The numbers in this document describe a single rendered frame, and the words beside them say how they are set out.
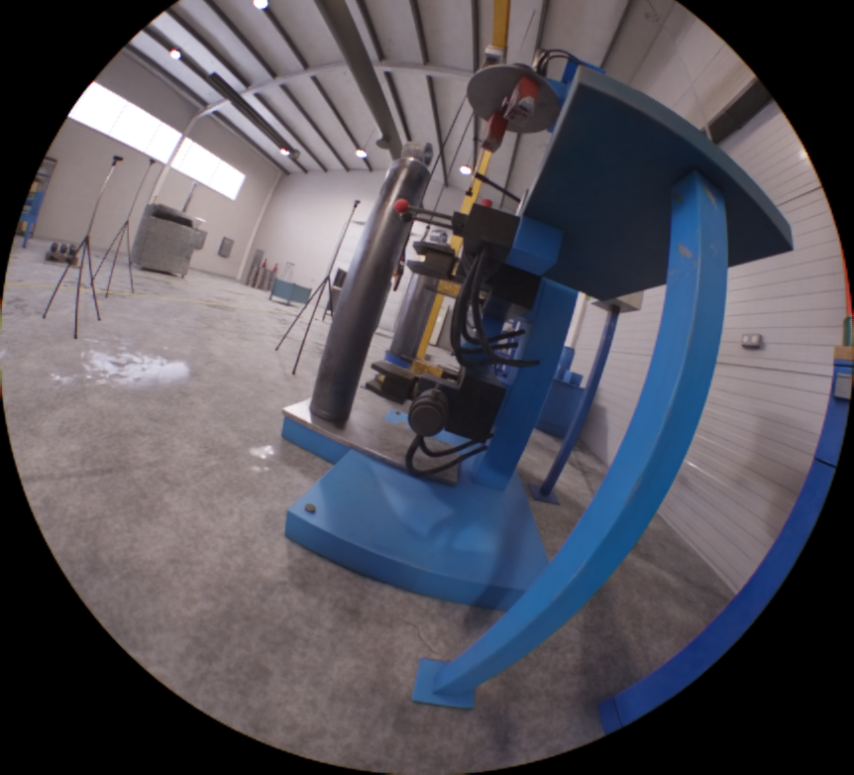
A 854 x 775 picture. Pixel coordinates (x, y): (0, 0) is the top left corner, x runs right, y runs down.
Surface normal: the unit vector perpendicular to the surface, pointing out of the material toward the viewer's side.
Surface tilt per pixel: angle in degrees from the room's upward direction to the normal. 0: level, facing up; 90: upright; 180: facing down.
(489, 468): 90
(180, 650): 0
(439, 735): 0
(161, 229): 90
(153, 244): 90
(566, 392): 90
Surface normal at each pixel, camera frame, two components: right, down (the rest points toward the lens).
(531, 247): -0.13, 0.04
